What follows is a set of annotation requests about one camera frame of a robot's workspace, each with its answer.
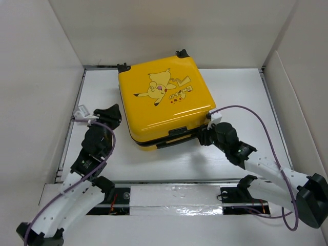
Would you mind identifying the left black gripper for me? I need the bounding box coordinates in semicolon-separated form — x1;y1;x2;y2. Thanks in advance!
89;104;123;155

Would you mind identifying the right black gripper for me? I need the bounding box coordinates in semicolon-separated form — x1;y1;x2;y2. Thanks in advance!
195;119;228;153

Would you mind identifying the yellow hard-shell suitcase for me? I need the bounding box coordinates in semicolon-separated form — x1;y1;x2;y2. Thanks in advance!
117;49;216;150

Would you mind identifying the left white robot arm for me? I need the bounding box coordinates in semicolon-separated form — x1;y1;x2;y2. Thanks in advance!
16;104;122;245

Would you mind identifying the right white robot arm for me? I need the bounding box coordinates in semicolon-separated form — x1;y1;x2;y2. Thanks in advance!
197;122;327;229

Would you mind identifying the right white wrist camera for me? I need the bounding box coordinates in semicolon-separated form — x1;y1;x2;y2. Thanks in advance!
206;108;222;130

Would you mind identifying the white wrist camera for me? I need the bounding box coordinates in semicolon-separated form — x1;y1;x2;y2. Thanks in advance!
206;108;222;130
73;105;99;124

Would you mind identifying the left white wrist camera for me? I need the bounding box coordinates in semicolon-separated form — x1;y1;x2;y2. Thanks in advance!
73;105;99;124

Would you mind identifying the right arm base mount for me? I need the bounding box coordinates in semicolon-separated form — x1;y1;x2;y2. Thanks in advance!
216;175;271;215

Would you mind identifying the metal rail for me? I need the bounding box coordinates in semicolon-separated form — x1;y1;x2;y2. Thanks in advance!
113;179;240;185

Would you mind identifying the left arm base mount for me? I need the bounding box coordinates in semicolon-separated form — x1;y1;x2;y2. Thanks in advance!
87;176;131;216

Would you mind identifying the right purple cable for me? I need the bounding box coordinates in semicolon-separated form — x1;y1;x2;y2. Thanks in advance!
207;105;299;230

